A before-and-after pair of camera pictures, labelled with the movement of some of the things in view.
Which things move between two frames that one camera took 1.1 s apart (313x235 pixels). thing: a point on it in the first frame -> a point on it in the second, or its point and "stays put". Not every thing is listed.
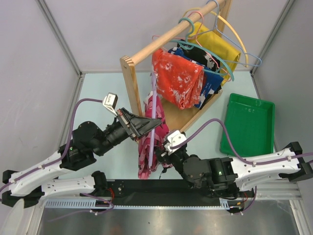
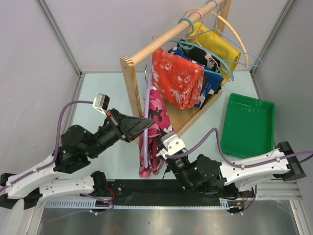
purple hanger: [153, 116] -> [147, 110]
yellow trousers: [228, 57] stays put
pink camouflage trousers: [160, 132] stays put
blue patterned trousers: [212, 80] stays put
